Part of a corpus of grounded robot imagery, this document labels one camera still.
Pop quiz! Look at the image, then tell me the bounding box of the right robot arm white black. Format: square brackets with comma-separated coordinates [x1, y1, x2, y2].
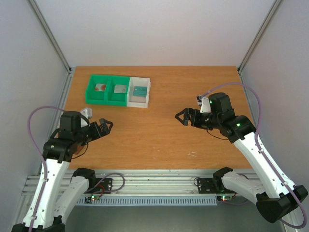
[175, 92, 308, 223]

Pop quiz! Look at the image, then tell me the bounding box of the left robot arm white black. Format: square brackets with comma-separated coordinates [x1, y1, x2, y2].
[12, 109, 113, 232]

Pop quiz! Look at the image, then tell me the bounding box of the white card with red dots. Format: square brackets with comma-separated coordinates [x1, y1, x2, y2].
[95, 84, 106, 92]

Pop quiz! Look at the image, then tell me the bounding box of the grey card in bin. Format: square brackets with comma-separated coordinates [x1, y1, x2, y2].
[114, 85, 127, 93]

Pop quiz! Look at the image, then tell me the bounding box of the teal card in bin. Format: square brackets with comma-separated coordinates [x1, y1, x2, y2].
[133, 86, 147, 97]

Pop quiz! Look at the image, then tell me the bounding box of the green two-compartment bin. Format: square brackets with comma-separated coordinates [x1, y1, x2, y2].
[85, 74, 130, 106]

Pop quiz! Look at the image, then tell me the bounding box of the white plastic bin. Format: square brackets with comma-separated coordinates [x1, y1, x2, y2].
[126, 77, 151, 108]

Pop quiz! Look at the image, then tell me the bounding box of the left controller board with LEDs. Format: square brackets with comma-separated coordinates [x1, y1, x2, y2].
[84, 195, 100, 203]

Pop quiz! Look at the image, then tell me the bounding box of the controller board with leds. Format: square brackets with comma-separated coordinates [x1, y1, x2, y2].
[217, 195, 236, 202]
[84, 195, 100, 203]

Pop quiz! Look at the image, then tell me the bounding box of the right controller board with LEDs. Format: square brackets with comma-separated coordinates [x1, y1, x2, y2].
[217, 195, 236, 202]

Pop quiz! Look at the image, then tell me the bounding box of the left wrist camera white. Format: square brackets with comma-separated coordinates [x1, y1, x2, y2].
[80, 107, 92, 127]

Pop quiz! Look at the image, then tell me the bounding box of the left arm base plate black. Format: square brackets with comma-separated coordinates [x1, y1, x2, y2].
[86, 178, 113, 194]

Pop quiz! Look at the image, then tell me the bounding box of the aluminium rail frame front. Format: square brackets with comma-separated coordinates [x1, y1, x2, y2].
[22, 169, 288, 196]

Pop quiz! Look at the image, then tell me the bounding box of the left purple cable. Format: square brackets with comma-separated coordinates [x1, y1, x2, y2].
[27, 105, 67, 232]

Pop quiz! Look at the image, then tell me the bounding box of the purple cable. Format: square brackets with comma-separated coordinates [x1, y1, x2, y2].
[27, 105, 67, 232]
[205, 82, 308, 228]

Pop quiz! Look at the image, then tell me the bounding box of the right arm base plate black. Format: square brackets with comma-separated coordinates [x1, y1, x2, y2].
[193, 177, 235, 195]

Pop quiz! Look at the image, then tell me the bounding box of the grey slotted cable duct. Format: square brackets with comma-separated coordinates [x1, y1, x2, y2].
[76, 196, 217, 207]

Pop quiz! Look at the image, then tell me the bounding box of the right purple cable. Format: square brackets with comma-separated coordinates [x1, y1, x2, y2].
[205, 82, 308, 228]

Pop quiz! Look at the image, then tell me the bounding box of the left aluminium corner post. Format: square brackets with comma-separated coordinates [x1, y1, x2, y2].
[27, 0, 71, 74]

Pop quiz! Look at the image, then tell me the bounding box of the aluminium corner post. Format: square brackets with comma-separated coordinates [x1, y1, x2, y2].
[237, 0, 283, 75]
[27, 0, 71, 74]

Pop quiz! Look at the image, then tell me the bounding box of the right aluminium corner post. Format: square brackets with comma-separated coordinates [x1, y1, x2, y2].
[237, 0, 283, 75]

